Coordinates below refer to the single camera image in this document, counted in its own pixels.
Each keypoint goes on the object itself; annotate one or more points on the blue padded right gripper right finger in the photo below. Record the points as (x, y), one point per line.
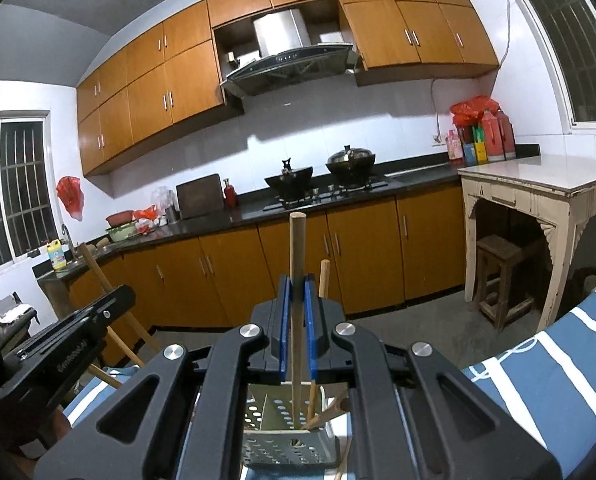
(310, 297)

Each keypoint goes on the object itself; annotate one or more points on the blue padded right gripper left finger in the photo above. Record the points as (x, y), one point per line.
(284, 326)

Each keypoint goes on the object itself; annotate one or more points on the wooden chopstick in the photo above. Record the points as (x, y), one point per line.
(342, 467)
(127, 318)
(297, 228)
(339, 406)
(125, 348)
(104, 376)
(324, 273)

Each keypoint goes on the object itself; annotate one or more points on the orange lower kitchen cabinets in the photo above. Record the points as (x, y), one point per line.
(383, 254)

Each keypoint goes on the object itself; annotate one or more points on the orange kitchen cabinets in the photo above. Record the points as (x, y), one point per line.
(196, 67)
(383, 254)

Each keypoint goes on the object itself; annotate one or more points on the orange upper kitchen cabinets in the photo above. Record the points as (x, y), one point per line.
(196, 67)

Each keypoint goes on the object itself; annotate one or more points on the wooden chopstick in basket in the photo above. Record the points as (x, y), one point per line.
(125, 348)
(324, 273)
(127, 318)

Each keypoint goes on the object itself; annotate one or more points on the wooden chopstick on table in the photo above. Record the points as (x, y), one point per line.
(339, 406)
(342, 467)

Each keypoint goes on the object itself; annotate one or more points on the gas stove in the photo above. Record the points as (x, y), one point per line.
(322, 195)

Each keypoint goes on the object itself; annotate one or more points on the red small bottle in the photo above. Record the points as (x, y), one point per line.
(230, 195)

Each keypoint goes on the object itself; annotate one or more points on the dark cutting board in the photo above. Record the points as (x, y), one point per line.
(200, 197)

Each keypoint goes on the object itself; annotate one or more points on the black lidded wok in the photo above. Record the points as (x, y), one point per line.
(351, 166)

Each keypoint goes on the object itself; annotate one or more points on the green perforated utensil basket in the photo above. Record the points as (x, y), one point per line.
(273, 439)

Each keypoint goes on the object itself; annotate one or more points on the red bowl on counter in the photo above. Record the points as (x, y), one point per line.
(120, 218)

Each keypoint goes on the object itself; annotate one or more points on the wooden stool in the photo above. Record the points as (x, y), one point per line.
(511, 278)

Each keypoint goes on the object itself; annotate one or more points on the pink bottle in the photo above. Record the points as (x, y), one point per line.
(454, 147)

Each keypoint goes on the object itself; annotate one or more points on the range hood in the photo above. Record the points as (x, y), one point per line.
(284, 47)

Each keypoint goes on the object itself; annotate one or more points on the yellow detergent bottle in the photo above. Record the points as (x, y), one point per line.
(56, 254)

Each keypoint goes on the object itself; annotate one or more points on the red plastic bag on table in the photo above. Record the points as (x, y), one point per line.
(469, 112)

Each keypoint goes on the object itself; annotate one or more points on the red thermos flask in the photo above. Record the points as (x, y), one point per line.
(492, 137)

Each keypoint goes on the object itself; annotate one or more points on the blue white striped tablecloth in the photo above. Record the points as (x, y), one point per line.
(529, 413)

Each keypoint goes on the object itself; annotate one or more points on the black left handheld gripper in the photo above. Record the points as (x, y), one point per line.
(46, 366)

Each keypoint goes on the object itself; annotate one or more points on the white worn side table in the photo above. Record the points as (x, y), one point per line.
(558, 191)

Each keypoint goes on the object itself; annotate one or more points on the left barred window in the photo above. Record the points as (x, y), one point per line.
(27, 221)

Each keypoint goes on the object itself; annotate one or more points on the black wok with handle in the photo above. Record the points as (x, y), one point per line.
(291, 184)

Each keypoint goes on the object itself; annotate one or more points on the red plastic bag on wall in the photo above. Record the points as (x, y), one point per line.
(71, 195)

